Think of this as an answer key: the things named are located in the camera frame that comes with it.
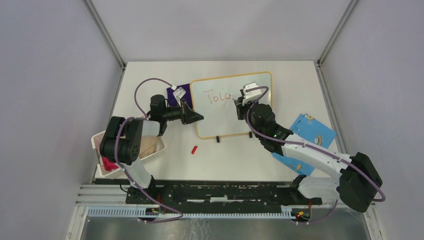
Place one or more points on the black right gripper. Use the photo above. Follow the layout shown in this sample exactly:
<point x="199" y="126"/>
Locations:
<point x="240" y="107"/>

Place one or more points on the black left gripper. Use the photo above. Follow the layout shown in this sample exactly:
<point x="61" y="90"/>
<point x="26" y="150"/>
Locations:
<point x="187" y="116"/>

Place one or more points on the red marker cap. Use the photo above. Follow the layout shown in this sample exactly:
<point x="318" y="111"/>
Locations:
<point x="194" y="149"/>

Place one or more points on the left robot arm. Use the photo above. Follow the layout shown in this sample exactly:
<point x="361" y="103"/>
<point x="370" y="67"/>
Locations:
<point x="122" y="140"/>

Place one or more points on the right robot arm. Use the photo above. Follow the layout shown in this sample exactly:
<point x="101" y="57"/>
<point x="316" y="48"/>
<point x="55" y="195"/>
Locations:
<point x="353" y="179"/>

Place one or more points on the yellow framed whiteboard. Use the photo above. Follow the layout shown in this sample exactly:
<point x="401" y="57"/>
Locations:
<point x="211" y="97"/>

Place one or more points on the purple cloth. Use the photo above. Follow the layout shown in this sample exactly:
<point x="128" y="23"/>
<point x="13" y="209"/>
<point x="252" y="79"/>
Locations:
<point x="187" y="97"/>

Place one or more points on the beige cloth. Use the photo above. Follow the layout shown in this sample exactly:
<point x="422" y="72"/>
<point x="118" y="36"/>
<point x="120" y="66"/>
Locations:
<point x="150" y="145"/>

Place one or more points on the blue cartoon print cloth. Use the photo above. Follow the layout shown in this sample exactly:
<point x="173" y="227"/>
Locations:
<point x="310" y="129"/>

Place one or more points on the red cloth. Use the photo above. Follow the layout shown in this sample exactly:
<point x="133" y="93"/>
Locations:
<point x="108" y="165"/>

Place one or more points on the white plastic basket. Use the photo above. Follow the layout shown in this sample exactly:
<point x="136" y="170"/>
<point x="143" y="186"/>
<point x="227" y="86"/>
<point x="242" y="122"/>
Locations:
<point x="118" y="173"/>

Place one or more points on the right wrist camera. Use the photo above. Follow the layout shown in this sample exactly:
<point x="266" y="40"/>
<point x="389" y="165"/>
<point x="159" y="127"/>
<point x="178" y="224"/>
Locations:
<point x="251" y="92"/>

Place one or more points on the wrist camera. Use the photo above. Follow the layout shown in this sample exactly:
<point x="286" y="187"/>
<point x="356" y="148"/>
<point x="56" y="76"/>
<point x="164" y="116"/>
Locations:
<point x="251" y="92"/>
<point x="178" y="93"/>

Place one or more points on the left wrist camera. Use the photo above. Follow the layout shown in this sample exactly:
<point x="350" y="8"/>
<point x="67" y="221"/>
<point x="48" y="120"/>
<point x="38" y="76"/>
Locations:
<point x="178" y="93"/>

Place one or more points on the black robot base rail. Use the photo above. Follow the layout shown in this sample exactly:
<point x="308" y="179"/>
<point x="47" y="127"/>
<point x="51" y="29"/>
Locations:
<point x="229" y="197"/>

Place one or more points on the white slotted cable duct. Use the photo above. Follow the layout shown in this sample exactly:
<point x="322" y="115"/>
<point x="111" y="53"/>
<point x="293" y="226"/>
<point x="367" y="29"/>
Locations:
<point x="145" y="212"/>

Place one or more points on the left aluminium frame post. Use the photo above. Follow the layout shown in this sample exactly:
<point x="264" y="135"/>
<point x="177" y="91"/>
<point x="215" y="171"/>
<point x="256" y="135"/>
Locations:
<point x="104" y="32"/>

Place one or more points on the grey aluminium frame post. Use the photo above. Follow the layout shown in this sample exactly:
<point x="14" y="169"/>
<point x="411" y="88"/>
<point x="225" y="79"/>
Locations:
<point x="338" y="29"/>

